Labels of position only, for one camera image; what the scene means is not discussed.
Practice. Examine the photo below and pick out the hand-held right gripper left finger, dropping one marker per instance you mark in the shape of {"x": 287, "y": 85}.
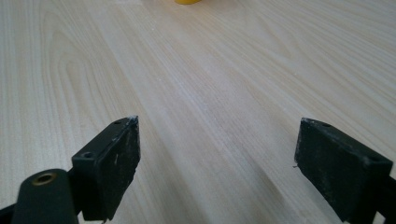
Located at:
{"x": 106, "y": 168}

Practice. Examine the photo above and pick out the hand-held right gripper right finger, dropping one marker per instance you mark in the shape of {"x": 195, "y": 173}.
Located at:
{"x": 336, "y": 168}

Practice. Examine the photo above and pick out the yellow round object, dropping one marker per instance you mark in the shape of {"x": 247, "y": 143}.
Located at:
{"x": 186, "y": 1}

